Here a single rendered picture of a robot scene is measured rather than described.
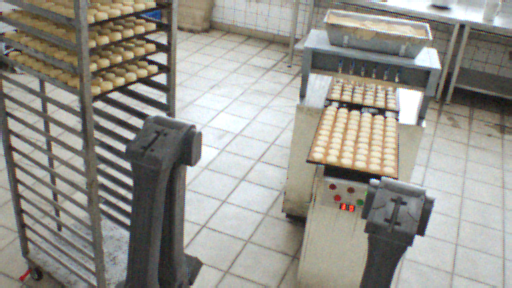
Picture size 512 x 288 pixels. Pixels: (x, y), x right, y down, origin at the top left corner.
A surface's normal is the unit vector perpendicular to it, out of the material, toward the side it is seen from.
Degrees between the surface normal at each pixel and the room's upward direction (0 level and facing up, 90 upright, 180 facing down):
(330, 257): 90
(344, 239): 90
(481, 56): 90
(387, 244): 80
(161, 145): 13
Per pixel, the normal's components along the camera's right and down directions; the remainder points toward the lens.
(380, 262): -0.36, 0.27
